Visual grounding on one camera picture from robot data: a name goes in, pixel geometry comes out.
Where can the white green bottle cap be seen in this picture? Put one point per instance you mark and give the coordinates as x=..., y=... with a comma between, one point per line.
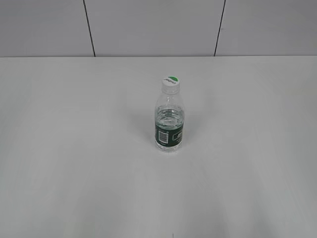
x=170, y=85

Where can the clear Cestbon water bottle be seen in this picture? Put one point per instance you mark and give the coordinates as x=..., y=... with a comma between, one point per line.
x=169, y=120

